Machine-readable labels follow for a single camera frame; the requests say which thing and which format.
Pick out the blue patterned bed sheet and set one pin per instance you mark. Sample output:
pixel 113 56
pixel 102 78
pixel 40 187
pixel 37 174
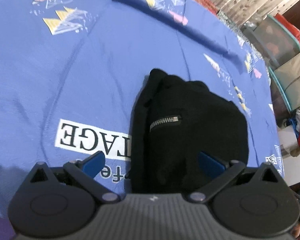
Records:
pixel 71 70

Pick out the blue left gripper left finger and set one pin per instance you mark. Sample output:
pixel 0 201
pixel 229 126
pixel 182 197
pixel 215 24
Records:
pixel 93 164

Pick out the clear teal-rimmed storage box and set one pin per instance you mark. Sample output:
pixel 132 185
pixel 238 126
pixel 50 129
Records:
pixel 277 46

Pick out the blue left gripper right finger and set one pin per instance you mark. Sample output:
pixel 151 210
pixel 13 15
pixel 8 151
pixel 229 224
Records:
pixel 210 166

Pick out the black pants with zipper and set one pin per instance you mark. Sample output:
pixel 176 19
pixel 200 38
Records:
pixel 173 122

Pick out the beige fabric bag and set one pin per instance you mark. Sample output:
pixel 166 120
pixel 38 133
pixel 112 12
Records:
pixel 288 76

